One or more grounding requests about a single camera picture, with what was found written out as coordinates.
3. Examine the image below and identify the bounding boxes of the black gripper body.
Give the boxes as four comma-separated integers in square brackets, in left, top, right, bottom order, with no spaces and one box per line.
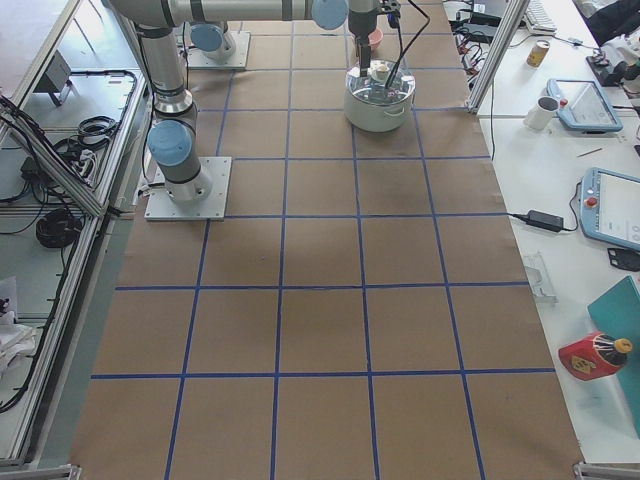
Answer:
[347,0,376,38]

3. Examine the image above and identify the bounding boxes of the glass pot lid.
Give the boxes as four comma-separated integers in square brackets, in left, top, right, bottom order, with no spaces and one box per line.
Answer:
[345,59,416,106]

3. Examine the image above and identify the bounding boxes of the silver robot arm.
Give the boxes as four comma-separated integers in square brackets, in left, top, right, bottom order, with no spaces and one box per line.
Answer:
[189,22,236,63]
[111,1,382,203]

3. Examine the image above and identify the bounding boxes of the white electric cooking pot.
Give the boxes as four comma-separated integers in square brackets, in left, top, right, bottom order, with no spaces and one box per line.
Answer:
[344,60,416,133]

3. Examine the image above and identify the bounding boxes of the pink bowl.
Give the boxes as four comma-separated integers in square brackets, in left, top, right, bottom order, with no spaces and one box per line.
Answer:
[369,28,384,51]

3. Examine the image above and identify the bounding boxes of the yellow drink can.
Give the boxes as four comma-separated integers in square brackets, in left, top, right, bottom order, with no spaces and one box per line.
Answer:
[526,40,550,68]

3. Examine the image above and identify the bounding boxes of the white mug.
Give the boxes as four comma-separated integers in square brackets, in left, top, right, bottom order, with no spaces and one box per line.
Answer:
[523,96,559,131]

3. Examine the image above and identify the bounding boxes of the far blue teach pendant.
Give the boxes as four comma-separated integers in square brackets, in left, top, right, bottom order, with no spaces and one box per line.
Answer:
[546,79,623,134]

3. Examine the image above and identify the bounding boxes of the blue teach pendant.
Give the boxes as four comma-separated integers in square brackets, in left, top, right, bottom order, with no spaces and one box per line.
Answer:
[579,167,639,251]
[546,79,623,134]

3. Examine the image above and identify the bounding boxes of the small black power brick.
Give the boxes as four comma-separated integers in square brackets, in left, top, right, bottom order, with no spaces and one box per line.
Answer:
[510,210,575,233]

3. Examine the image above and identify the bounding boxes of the near blue teach pendant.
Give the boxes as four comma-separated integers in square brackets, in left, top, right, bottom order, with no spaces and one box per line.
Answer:
[579,167,639,251]

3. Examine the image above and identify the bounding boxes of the clear plastic holder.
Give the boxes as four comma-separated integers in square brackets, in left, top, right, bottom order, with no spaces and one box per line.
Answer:
[522,252,558,305]

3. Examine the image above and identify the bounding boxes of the teal board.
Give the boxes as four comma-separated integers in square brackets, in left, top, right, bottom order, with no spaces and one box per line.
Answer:
[587,275,640,433]

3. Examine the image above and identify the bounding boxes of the red bottle black cap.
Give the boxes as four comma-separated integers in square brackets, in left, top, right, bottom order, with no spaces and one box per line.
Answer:
[558,331,633,381]

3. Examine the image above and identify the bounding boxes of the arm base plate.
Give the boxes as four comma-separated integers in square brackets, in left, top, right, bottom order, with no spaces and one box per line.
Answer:
[188,30,251,70]
[144,157,232,221]

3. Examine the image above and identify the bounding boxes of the coiled black cables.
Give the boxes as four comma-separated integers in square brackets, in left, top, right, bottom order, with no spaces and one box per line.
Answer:
[34,206,84,250]

